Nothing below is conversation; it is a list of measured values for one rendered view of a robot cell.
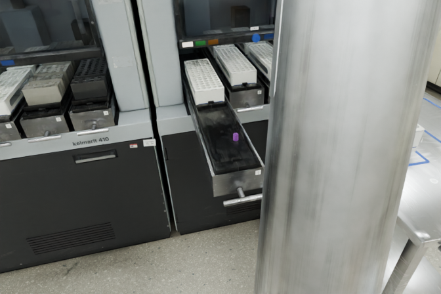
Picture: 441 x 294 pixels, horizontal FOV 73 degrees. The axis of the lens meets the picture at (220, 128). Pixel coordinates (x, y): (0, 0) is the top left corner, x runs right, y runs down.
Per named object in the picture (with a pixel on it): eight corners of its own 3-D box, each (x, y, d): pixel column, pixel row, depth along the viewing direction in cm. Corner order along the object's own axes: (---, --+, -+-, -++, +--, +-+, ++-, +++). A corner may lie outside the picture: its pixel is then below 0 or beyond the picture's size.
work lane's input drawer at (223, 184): (181, 86, 131) (179, 67, 126) (212, 83, 134) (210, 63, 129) (216, 210, 72) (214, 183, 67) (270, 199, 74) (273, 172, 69)
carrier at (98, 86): (109, 93, 108) (105, 77, 105) (108, 95, 107) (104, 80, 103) (75, 97, 106) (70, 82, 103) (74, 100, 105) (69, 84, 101)
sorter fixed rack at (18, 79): (10, 85, 122) (4, 71, 118) (37, 82, 123) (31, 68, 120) (-22, 122, 97) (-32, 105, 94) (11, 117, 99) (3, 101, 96)
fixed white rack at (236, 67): (214, 62, 136) (214, 48, 133) (235, 60, 138) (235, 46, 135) (231, 88, 112) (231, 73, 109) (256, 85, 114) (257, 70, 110)
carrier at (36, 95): (64, 98, 106) (59, 83, 103) (63, 101, 104) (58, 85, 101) (29, 103, 104) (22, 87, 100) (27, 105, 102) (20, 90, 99)
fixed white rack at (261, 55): (247, 58, 139) (247, 45, 136) (267, 56, 141) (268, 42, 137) (270, 84, 115) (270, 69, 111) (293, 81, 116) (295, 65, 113)
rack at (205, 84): (185, 75, 125) (184, 60, 122) (208, 72, 127) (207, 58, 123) (196, 107, 101) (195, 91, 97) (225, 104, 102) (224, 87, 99)
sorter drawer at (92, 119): (97, 63, 159) (92, 47, 154) (123, 60, 161) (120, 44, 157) (72, 139, 99) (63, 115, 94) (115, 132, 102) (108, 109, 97)
